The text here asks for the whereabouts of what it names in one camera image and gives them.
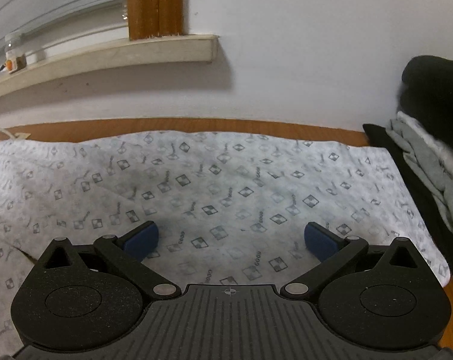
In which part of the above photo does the clear jar orange label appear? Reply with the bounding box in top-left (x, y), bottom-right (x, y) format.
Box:
top-left (4, 32), bottom-right (26, 73)

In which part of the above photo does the grey folded garment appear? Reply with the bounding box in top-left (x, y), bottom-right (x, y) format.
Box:
top-left (386, 111), bottom-right (453, 233)

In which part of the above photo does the black clothing pile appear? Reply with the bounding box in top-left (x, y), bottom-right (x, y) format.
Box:
top-left (363, 55), bottom-right (453, 272)

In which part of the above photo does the brown wooden window frame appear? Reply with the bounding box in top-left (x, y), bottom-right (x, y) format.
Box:
top-left (126, 0), bottom-right (184, 41)

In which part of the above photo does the grey window blind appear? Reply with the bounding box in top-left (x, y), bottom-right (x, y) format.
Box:
top-left (0, 0), bottom-right (127, 65)

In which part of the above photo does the white cable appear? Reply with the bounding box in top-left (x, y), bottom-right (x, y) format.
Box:
top-left (0, 127), bottom-right (29, 142)

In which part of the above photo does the white patterned garment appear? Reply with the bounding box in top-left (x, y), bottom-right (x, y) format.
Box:
top-left (0, 132), bottom-right (450, 356)

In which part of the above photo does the beige window sill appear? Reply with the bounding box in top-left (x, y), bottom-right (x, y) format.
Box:
top-left (0, 34), bottom-right (218, 98)

